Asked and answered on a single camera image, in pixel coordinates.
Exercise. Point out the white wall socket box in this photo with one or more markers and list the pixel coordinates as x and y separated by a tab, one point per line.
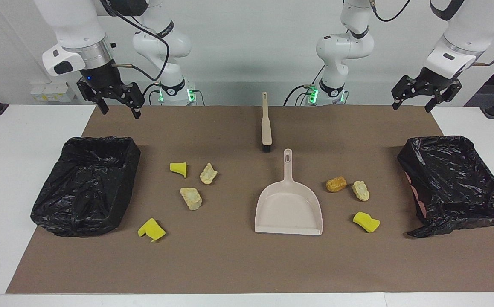
53	91

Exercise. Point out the beige plastic dustpan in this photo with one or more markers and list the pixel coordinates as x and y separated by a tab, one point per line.
287	209

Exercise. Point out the orange brown bread roll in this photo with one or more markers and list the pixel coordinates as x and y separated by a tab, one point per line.
336	184

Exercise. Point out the beige rock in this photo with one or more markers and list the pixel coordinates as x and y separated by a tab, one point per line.
191	198

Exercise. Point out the pink bin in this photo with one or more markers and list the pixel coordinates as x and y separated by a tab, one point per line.
419	204

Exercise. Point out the striped beige bread chunk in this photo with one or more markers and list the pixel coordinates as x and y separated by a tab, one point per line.
361	191

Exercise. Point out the black plastic trash bag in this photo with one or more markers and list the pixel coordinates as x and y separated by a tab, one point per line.
456	183
85	187

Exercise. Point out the notched yellow sponge piece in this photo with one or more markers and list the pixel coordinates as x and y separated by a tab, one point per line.
153	230

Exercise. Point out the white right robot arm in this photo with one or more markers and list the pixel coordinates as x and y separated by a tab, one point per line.
76	25

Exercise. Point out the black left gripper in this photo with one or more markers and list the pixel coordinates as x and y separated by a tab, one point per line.
437	79

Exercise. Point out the yellow sponge green backing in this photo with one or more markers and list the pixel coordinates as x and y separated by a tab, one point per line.
366	221

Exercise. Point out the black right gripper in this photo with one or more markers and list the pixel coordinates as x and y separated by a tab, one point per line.
102	76

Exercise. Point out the small yellow sponge piece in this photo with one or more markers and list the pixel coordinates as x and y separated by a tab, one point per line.
178	168

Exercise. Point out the brown table mat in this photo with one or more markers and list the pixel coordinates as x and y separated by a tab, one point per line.
230	264

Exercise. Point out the beige hand brush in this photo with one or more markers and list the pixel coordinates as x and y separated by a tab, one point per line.
266	128

